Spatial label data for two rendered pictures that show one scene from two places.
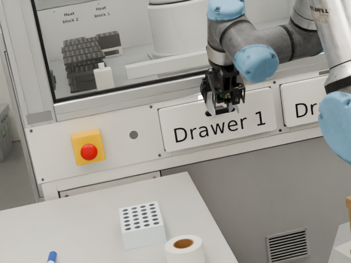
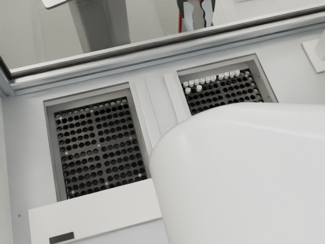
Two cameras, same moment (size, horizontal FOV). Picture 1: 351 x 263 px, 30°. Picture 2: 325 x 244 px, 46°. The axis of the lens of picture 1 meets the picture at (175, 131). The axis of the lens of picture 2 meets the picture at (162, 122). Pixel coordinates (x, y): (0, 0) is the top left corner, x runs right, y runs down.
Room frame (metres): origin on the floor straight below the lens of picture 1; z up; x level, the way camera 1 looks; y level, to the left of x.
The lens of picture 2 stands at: (2.18, -0.30, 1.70)
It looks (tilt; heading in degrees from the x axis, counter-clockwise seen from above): 63 degrees down; 173
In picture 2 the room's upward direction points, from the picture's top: 1 degrees counter-clockwise
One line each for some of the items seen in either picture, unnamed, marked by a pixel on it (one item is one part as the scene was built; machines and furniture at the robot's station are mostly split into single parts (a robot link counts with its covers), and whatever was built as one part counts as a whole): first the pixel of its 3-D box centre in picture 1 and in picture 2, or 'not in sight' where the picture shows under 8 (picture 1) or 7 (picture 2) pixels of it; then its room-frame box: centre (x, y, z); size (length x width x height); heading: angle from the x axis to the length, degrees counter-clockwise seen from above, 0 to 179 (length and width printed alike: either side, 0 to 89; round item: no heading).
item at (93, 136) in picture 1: (88, 147); not in sight; (1.52, 0.21, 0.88); 0.07 x 0.05 x 0.07; 97
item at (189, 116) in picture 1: (218, 119); not in sight; (1.57, -0.11, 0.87); 0.29 x 0.02 x 0.11; 97
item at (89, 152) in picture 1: (89, 151); not in sight; (1.48, 0.21, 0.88); 0.04 x 0.03 x 0.04; 97
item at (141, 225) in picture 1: (141, 224); not in sight; (1.23, 0.10, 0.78); 0.12 x 0.08 x 0.04; 5
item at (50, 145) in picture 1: (196, 79); not in sight; (2.06, -0.09, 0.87); 1.02 x 0.95 x 0.14; 97
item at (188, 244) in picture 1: (185, 253); not in sight; (1.08, 0.02, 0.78); 0.07 x 0.07 x 0.04
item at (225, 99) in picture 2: not in sight; (228, 120); (1.77, -0.09, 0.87); 0.22 x 0.18 x 0.06; 7
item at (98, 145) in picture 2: not in sight; (100, 150); (1.81, -0.40, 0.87); 0.22 x 0.18 x 0.06; 7
